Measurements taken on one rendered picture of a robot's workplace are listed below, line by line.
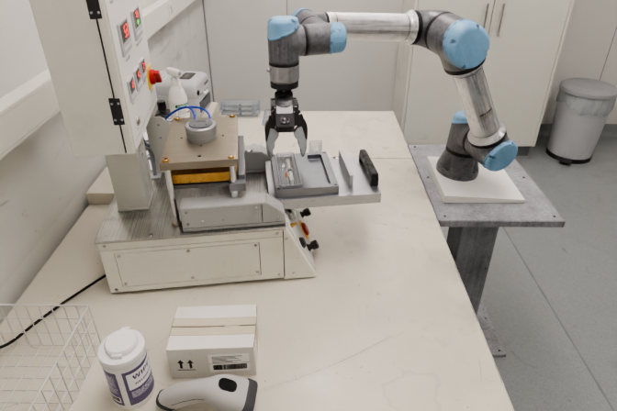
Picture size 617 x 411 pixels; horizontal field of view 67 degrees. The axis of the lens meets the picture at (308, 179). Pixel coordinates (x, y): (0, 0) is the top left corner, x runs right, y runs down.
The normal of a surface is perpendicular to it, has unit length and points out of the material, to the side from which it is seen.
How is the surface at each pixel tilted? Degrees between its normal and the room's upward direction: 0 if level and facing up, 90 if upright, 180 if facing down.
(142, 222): 0
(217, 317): 1
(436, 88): 90
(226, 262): 90
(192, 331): 1
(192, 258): 90
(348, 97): 90
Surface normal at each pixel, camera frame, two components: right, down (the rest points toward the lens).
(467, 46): 0.25, 0.43
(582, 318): 0.00, -0.86
